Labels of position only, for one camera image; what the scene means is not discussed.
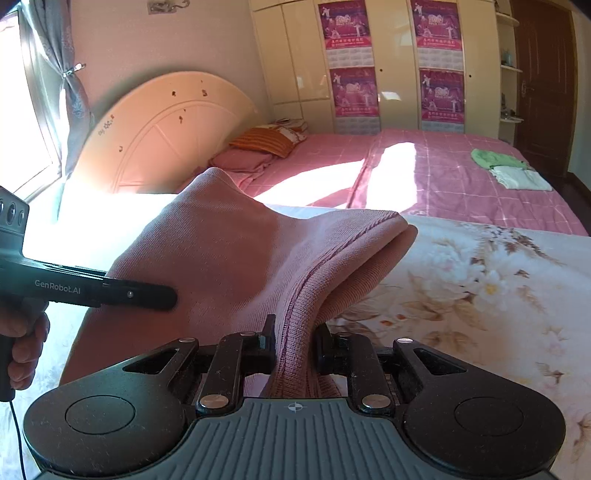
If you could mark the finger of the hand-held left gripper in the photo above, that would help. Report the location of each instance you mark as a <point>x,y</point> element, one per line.
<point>138,294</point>

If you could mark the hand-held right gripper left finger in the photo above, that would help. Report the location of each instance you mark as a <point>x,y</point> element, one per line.
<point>265,350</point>

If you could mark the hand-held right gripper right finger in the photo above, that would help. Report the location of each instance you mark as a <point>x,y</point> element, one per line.
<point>323,353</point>

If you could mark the pink knit sweater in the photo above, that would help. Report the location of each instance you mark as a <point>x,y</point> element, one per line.
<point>221,258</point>

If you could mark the person's left hand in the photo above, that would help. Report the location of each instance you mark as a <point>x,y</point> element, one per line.
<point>30,341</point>

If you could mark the white floral blanket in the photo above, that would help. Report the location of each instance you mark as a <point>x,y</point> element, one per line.
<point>461,300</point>

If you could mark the cream arched headboard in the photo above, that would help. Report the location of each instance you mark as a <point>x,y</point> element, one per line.
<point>161,134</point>

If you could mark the window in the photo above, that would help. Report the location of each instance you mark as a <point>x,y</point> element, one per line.
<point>23,115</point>

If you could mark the pink folded blanket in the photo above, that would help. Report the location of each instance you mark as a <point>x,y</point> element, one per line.
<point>240,161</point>

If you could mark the grey patterned curtain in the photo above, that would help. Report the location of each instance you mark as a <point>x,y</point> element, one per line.
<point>69,92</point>

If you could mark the orange striped pillow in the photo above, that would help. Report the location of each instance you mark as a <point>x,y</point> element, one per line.
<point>265,141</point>

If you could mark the pink checked bed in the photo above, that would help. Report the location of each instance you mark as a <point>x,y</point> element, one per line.
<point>438,180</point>

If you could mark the metal curtain tieback hook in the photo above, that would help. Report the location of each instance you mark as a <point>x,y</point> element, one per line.
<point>73,70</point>

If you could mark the floral pillow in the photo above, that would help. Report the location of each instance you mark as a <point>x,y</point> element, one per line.
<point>293,129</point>

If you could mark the green folded cloth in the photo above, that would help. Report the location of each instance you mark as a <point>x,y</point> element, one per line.
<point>498,158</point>

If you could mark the white folded cloth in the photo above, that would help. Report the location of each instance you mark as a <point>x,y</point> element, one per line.
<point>521,179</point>

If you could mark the cream wardrobe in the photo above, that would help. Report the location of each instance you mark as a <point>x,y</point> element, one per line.
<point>392,69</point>

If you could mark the cream corner shelf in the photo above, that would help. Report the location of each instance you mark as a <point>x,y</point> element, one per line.
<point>508,92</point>

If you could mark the dark wooden door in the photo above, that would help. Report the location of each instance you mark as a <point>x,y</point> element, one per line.
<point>545,83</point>

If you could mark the purple wall calendar poster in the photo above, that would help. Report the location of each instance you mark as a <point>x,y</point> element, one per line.
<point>354,97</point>
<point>436,27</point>
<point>442,97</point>
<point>344,25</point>

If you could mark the metal wall ornament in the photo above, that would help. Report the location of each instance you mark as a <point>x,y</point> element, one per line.
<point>167,5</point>

